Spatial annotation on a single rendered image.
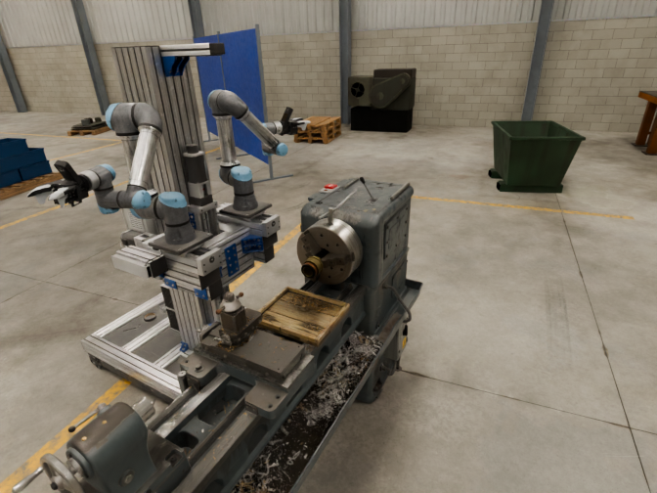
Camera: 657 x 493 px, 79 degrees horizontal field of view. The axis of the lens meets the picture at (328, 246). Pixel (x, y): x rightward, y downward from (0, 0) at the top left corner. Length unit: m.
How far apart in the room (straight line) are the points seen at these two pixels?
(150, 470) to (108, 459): 0.17
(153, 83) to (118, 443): 1.53
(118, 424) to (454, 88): 11.24
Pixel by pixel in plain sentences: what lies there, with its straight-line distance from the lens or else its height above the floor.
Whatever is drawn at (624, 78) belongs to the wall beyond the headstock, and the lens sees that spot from 12.00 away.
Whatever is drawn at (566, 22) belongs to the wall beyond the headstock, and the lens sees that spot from 11.76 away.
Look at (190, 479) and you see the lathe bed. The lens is 1.42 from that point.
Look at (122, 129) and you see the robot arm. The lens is 2.01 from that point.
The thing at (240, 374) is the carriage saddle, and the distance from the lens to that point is 1.62.
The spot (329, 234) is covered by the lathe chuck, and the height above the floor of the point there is 1.21.
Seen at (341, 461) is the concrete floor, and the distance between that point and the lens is 2.44.
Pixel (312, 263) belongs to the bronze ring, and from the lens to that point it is 1.84.
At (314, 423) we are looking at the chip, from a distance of 1.89.
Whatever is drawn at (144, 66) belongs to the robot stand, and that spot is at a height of 1.95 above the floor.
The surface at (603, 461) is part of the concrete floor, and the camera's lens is 2.80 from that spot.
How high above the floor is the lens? 1.99
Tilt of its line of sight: 26 degrees down
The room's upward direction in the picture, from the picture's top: 2 degrees counter-clockwise
